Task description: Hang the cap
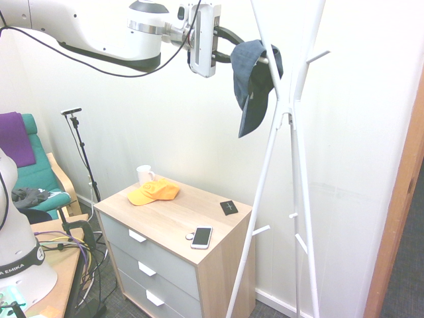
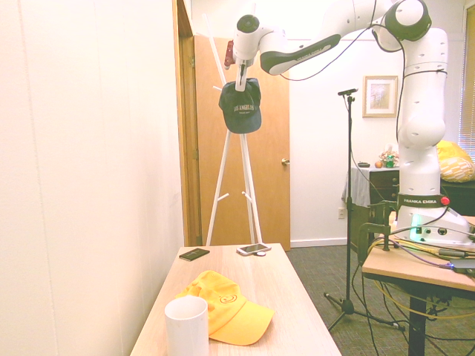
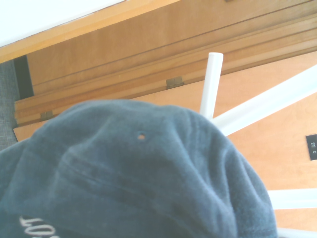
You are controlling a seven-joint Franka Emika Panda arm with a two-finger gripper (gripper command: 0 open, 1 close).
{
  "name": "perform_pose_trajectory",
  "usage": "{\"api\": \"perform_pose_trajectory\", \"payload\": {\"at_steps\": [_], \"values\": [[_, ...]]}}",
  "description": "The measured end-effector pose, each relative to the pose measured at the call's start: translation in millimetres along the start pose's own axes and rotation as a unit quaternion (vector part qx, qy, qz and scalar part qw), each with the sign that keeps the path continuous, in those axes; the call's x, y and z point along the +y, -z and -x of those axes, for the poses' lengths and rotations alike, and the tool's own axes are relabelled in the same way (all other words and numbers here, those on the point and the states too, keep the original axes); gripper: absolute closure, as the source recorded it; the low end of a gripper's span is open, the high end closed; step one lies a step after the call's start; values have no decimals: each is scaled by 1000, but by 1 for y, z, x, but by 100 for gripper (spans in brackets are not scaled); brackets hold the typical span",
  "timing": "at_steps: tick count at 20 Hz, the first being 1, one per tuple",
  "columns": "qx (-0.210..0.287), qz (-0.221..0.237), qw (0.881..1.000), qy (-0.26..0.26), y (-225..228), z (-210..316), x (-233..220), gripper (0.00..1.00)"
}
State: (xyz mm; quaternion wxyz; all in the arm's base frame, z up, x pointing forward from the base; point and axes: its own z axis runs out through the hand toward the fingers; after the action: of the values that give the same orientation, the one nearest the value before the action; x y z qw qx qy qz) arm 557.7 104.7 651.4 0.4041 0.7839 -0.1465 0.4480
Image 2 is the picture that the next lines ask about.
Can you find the black camera bar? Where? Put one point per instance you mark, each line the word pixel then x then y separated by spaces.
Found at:
pixel 348 91

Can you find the grey cloth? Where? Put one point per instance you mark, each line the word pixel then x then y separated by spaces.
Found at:
pixel 356 185

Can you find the black tripod stand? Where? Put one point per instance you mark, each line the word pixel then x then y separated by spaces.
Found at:
pixel 349 222

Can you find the orange fruit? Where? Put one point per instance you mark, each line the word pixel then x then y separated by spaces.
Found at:
pixel 378 164

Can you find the yellow baseball cap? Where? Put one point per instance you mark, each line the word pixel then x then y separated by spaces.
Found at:
pixel 230 308

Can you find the white smartphone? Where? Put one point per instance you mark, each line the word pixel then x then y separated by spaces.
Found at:
pixel 253 248

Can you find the dark wooden dresser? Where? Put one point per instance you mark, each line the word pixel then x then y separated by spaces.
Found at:
pixel 382 185

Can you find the window blinds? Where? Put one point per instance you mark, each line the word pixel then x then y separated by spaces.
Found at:
pixel 468 74

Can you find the small black bowl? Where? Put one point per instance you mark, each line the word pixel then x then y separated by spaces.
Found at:
pixel 364 164

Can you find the dark red wrist camera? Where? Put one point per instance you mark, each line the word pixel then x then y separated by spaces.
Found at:
pixel 229 55

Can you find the wall outlet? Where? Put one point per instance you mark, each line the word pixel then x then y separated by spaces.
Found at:
pixel 341 213

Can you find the wooden door frame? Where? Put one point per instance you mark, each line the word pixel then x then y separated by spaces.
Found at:
pixel 185 130

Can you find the navy blue baseball cap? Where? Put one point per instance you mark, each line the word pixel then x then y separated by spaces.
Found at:
pixel 241 115

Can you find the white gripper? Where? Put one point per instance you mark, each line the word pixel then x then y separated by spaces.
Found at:
pixel 245 55

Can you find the brass door knob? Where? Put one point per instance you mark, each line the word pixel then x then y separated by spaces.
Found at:
pixel 285 161

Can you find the round white key fob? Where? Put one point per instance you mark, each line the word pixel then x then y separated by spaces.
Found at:
pixel 262 254

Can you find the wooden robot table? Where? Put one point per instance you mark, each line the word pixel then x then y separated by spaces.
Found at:
pixel 393 267

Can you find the white coat rack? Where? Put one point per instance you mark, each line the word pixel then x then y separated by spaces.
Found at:
pixel 223 167

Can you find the red stop button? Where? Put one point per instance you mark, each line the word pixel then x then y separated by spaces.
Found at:
pixel 445 201

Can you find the black metal clamp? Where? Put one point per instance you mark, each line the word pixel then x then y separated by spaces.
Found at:
pixel 375 226

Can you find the framed picture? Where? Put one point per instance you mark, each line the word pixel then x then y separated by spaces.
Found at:
pixel 380 96

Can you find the black wallet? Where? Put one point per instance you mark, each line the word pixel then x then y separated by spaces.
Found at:
pixel 194 254

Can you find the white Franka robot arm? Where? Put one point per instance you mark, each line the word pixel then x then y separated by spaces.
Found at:
pixel 419 148

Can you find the white cylindrical cup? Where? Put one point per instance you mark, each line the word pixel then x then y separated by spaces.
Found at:
pixel 186 326

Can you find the wooden door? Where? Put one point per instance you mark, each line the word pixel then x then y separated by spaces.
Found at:
pixel 274 148

